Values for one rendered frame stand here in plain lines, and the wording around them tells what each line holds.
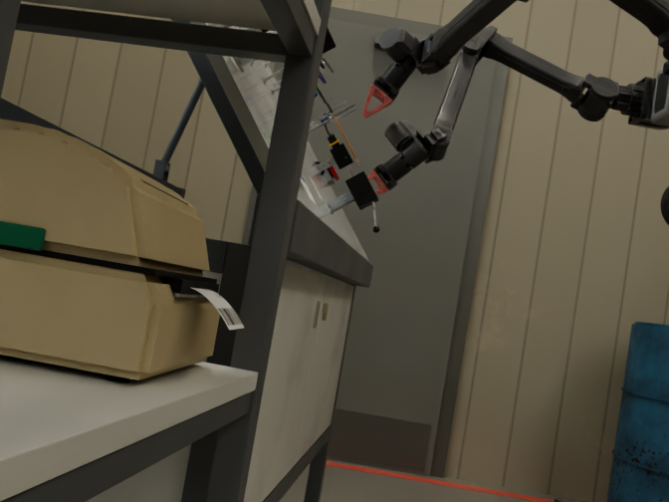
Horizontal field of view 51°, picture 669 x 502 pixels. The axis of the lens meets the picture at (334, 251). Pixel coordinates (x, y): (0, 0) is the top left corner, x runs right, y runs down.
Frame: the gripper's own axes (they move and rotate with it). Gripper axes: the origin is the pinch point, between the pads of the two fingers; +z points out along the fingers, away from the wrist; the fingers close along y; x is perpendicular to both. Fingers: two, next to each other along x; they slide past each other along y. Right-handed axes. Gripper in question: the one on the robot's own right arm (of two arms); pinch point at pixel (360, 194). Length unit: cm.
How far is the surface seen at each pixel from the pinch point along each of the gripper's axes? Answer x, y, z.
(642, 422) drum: 147, -94, -34
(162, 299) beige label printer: -8, 129, 15
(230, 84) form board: -25, 93, 3
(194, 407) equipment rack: 0, 129, 18
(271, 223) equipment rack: -8, 106, 8
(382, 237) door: 29, -153, 7
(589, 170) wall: 66, -168, -94
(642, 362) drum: 130, -102, -49
